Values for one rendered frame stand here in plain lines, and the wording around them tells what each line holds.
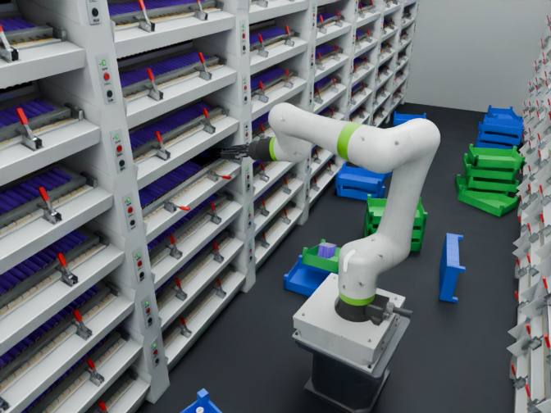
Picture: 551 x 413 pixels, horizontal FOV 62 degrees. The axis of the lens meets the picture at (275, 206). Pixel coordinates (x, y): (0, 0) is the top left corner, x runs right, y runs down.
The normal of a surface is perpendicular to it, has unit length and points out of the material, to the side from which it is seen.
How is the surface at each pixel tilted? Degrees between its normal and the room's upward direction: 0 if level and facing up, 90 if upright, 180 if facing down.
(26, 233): 17
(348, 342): 90
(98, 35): 90
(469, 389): 0
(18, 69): 107
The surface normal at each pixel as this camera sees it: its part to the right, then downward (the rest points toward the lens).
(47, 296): 0.26, -0.77
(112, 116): 0.90, 0.22
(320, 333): -0.54, 0.41
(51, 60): 0.86, 0.46
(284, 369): 0.00, -0.87
